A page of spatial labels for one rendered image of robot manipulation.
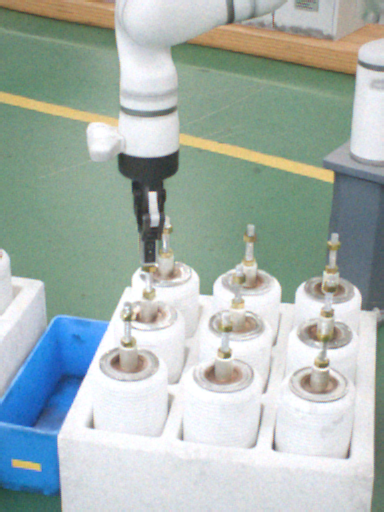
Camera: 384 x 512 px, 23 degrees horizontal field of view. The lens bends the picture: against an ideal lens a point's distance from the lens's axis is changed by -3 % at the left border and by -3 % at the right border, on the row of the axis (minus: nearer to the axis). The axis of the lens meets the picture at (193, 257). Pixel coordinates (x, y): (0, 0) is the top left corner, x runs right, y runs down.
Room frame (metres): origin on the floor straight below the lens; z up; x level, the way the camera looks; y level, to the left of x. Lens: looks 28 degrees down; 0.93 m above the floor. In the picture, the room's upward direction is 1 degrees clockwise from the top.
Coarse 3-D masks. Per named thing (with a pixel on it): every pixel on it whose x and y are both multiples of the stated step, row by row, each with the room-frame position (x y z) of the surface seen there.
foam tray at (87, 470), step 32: (128, 288) 1.31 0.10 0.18; (288, 320) 1.23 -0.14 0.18; (96, 352) 1.13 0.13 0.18; (192, 352) 1.14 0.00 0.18; (64, 448) 0.93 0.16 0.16; (96, 448) 0.93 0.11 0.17; (128, 448) 0.92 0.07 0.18; (160, 448) 0.92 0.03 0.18; (192, 448) 0.92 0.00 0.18; (224, 448) 0.92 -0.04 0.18; (256, 448) 0.92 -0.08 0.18; (352, 448) 0.93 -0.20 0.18; (64, 480) 0.93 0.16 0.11; (96, 480) 0.93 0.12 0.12; (128, 480) 0.92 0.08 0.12; (160, 480) 0.91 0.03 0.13; (192, 480) 0.91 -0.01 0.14; (224, 480) 0.90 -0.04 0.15; (256, 480) 0.90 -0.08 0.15; (288, 480) 0.89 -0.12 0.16; (320, 480) 0.88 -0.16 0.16; (352, 480) 0.88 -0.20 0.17
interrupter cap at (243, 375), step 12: (204, 360) 1.01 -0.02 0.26; (240, 360) 1.01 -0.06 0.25; (192, 372) 0.98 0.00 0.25; (204, 372) 0.98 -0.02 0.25; (240, 372) 0.99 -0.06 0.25; (252, 372) 0.98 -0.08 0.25; (204, 384) 0.96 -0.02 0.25; (216, 384) 0.96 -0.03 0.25; (228, 384) 0.96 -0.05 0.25; (240, 384) 0.96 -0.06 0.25
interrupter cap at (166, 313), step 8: (136, 304) 1.14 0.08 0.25; (160, 304) 1.14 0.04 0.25; (136, 312) 1.12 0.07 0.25; (160, 312) 1.13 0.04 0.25; (168, 312) 1.12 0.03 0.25; (176, 312) 1.12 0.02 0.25; (136, 320) 1.10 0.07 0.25; (144, 320) 1.11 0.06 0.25; (160, 320) 1.10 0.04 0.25; (168, 320) 1.10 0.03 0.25; (176, 320) 1.11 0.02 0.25; (136, 328) 1.08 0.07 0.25; (144, 328) 1.08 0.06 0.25; (152, 328) 1.08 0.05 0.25; (160, 328) 1.08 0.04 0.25
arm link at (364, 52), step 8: (376, 40) 1.62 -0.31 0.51; (360, 48) 1.60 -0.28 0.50; (368, 48) 1.58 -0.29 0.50; (376, 48) 1.57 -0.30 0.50; (360, 56) 1.58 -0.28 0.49; (368, 56) 1.56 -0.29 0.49; (376, 56) 1.56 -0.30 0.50; (360, 64) 1.58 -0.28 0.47; (368, 64) 1.56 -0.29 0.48; (376, 64) 1.55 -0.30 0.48
